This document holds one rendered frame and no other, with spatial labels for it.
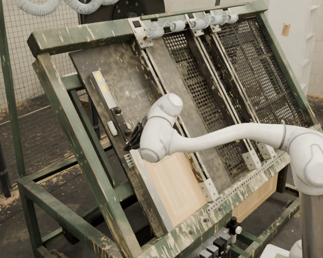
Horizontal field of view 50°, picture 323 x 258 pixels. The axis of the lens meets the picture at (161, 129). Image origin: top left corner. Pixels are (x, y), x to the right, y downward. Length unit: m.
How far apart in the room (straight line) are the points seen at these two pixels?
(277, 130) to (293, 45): 4.22
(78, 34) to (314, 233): 1.43
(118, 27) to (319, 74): 5.38
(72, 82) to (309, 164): 1.26
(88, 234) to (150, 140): 1.02
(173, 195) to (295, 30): 4.00
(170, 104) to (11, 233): 2.61
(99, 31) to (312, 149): 1.28
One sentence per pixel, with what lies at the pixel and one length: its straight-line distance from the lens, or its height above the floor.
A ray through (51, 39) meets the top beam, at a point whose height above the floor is 1.88.
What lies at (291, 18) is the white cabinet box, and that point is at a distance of 5.53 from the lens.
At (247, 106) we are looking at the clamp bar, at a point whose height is 1.26.
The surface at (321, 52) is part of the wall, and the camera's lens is 6.94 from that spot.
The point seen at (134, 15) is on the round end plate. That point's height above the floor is 1.88.
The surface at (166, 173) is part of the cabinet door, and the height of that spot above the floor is 1.12.
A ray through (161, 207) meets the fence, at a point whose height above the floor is 1.01.
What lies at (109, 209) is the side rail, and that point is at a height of 1.12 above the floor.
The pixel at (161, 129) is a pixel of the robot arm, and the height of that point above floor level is 1.63.
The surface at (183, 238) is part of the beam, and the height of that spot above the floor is 0.85.
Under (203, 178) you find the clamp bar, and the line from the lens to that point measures 2.08.
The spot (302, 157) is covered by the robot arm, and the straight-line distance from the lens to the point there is 1.23.
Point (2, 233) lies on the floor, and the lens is 3.66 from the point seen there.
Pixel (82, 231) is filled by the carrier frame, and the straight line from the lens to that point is 2.16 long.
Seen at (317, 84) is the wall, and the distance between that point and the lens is 7.08.
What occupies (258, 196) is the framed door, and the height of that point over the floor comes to 0.36.
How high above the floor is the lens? 2.15
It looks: 24 degrees down
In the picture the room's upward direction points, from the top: 2 degrees counter-clockwise
